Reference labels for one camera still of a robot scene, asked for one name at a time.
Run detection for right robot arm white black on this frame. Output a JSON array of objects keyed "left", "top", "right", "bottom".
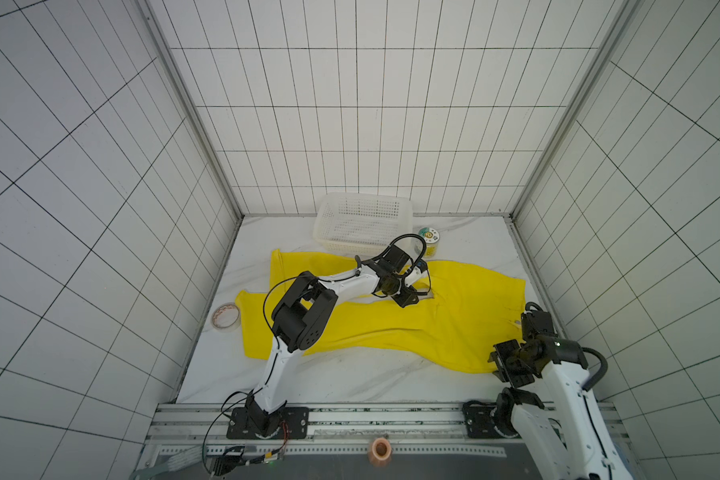
[{"left": 490, "top": 302, "right": 634, "bottom": 479}]

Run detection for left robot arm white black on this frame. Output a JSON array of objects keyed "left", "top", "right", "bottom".
[{"left": 222, "top": 233, "right": 429, "bottom": 440}]

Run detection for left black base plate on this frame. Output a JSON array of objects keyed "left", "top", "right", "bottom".
[{"left": 226, "top": 405, "right": 310, "bottom": 440}]

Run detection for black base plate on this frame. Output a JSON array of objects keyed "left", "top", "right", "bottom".
[
  {"left": 226, "top": 405, "right": 310, "bottom": 440},
  {"left": 461, "top": 400, "right": 519, "bottom": 439}
]

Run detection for brown tape roll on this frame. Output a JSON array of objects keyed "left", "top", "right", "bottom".
[{"left": 368, "top": 437, "right": 392, "bottom": 467}]

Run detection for small jar yellow label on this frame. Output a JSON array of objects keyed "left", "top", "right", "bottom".
[{"left": 418, "top": 227, "right": 440, "bottom": 258}]

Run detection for white plastic basket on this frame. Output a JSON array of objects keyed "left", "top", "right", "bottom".
[{"left": 313, "top": 193, "right": 413, "bottom": 258}]

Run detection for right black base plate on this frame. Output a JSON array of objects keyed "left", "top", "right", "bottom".
[{"left": 461, "top": 400, "right": 519, "bottom": 439}]

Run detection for small circuit board with cables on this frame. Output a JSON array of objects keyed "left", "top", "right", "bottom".
[{"left": 208, "top": 446, "right": 285, "bottom": 477}]

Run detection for clear tape roll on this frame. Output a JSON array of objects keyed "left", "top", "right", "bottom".
[{"left": 210, "top": 303, "right": 240, "bottom": 330}]

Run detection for aluminium mounting rail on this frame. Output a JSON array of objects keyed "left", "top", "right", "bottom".
[{"left": 133, "top": 403, "right": 642, "bottom": 479}]

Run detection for yellow trousers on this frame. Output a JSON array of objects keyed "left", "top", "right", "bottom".
[{"left": 235, "top": 250, "right": 526, "bottom": 374}]

